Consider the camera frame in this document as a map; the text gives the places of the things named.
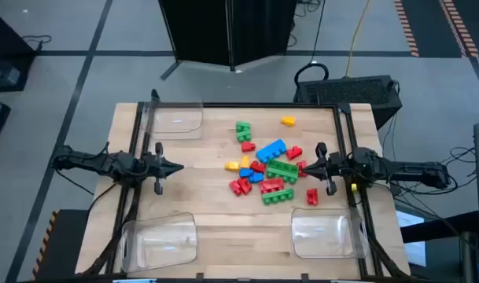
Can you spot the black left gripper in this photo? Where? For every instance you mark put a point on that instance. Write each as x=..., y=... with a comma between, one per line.
x=150, y=168

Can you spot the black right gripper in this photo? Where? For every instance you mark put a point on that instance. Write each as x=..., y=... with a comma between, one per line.
x=337, y=167

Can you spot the red two-stud block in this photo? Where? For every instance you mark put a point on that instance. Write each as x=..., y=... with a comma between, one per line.
x=257, y=166
x=245, y=185
x=301, y=165
x=294, y=152
x=312, y=196

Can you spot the wide large green block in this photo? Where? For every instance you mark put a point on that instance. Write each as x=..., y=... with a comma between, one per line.
x=282, y=171

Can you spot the long green four-stud block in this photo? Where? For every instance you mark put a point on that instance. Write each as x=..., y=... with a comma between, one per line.
x=278, y=196

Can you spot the large red block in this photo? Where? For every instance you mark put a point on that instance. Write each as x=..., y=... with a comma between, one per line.
x=271, y=184

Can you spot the large blue block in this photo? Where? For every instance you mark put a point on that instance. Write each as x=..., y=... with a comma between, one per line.
x=271, y=150

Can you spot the small yellow one-stud block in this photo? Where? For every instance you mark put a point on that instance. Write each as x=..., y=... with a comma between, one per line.
x=245, y=161
x=232, y=166
x=288, y=120

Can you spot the clear plastic bin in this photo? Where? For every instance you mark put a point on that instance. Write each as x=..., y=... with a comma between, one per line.
x=329, y=234
x=176, y=122
x=158, y=243

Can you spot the small red one-stud block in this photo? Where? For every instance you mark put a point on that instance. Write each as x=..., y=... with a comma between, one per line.
x=235, y=188
x=248, y=147

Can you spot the green two-stud block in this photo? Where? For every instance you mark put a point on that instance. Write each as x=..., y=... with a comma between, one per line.
x=243, y=126
x=244, y=136

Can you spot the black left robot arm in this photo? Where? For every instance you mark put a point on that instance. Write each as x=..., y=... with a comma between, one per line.
x=89, y=163

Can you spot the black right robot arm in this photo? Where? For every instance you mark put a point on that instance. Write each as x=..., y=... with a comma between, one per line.
x=400, y=169

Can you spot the small yellow tag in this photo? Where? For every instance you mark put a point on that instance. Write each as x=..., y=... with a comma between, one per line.
x=354, y=188

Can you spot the black computer case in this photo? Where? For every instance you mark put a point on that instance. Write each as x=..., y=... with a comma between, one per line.
x=349, y=92

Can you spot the white paper sheet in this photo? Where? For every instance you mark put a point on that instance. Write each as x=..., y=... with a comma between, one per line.
x=414, y=247

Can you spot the black striped-edge floor mat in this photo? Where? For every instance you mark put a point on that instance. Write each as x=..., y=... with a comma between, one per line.
x=62, y=243

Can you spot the black desk beam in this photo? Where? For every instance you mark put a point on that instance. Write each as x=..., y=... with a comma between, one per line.
x=439, y=228

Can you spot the black partition panel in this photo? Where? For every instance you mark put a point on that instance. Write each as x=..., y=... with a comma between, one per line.
x=203, y=31

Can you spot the dark laptop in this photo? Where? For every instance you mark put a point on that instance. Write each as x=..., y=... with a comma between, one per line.
x=477, y=259

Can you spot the grey box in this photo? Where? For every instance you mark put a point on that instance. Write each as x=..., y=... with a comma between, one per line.
x=5, y=76

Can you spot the black cabinet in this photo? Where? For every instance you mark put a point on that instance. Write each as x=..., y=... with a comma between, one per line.
x=7, y=47

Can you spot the black metal table frame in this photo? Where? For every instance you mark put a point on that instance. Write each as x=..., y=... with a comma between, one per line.
x=262, y=105

